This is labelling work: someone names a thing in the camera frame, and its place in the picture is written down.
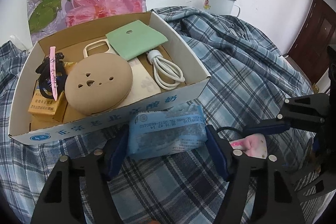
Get white plush keychain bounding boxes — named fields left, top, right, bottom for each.
left=229, top=134, right=268, bottom=159

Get blue plastic packet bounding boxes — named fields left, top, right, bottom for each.
left=127, top=105, right=207, bottom=160

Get yellow cigarette pack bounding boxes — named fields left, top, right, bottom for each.
left=28, top=61, right=76, bottom=122

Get white charging cable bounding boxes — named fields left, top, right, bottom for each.
left=146, top=50, right=186, bottom=90

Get round tan pouch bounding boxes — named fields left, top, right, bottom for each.
left=64, top=53, right=133, bottom=116

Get pink handled scissors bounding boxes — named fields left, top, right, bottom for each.
left=35, top=46, right=67, bottom=101

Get green leather pouch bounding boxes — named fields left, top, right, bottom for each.
left=105, top=20, right=168, bottom=61

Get black white striped cloth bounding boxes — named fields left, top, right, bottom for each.
left=290, top=162, right=325, bottom=214

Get blue plaid shirt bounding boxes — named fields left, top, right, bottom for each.
left=1, top=7, right=312, bottom=223

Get brown wooden door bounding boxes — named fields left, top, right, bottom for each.
left=288, top=0, right=335, bottom=84

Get open cardboard box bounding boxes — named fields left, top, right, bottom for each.
left=8, top=12, right=211, bottom=145

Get white enamel mug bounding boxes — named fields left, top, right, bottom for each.
left=203, top=0, right=241, bottom=17

